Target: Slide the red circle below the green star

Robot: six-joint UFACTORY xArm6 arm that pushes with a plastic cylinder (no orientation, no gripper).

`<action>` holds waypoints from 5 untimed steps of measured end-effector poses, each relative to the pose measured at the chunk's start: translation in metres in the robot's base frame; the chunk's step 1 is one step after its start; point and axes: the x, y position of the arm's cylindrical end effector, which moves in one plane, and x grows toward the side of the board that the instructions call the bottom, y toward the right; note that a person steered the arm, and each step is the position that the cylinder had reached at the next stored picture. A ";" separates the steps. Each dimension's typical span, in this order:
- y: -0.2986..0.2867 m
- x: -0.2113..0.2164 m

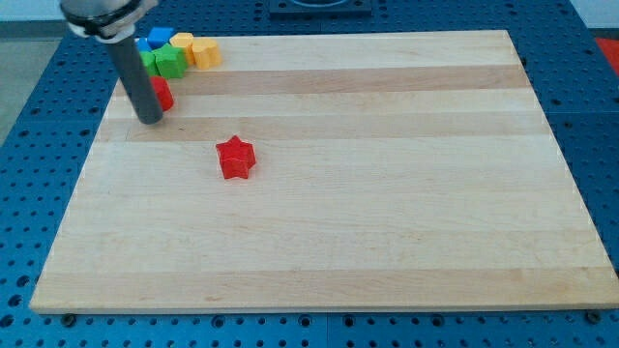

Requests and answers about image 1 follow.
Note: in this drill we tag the red object at right edge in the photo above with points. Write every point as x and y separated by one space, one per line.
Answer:
610 49

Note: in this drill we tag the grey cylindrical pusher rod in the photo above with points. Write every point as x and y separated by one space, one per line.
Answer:
135 79

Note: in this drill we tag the red star block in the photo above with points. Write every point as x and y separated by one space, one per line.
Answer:
236 158

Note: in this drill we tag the green star block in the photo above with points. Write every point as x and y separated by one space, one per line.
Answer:
170 61

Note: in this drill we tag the green block behind rod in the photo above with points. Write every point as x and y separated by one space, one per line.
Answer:
149 62

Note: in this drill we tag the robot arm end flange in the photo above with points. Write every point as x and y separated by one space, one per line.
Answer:
109 21

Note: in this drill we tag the small blue block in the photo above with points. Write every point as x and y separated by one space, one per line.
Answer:
142 45

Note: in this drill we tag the wooden board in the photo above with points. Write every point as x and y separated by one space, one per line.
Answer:
394 172

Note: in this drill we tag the yellow heart block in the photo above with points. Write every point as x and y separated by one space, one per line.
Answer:
206 53

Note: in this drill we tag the yellow hexagon block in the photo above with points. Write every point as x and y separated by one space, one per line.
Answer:
184 41

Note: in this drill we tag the red circle block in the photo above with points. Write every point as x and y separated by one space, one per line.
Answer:
163 92

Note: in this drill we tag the blue cube block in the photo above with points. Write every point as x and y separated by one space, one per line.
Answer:
159 36

